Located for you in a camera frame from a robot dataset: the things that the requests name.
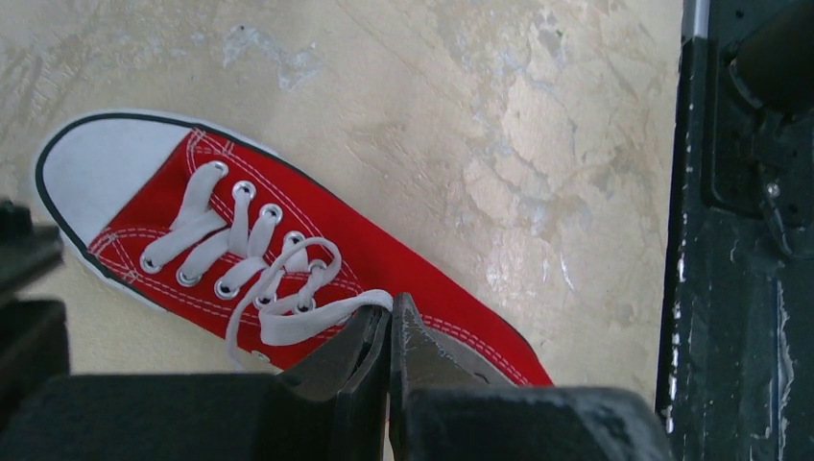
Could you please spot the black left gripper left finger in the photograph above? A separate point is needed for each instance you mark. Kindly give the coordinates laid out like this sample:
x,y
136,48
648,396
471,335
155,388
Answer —
x,y
329,406

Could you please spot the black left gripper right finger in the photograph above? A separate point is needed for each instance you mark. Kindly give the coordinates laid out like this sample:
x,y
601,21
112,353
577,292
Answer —
x,y
442,408

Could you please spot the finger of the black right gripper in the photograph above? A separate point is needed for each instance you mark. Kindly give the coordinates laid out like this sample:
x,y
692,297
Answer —
x,y
34,339

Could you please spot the white shoelace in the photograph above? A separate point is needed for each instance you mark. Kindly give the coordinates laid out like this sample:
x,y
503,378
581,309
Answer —
x,y
283,292

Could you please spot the red canvas sneaker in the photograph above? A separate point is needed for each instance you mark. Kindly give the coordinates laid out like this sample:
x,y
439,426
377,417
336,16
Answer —
x,y
114,181

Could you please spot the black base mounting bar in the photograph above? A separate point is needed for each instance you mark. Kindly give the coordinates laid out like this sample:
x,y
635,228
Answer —
x,y
735,364

